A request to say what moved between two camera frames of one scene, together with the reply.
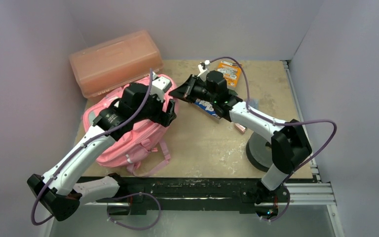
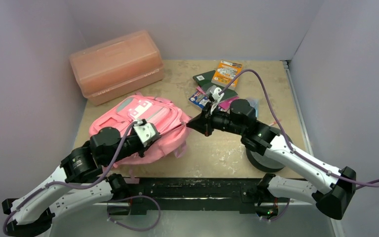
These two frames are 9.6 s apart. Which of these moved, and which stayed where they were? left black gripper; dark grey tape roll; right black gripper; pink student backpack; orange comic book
Moved: pink student backpack; left black gripper; right black gripper
Stayed: dark grey tape roll; orange comic book
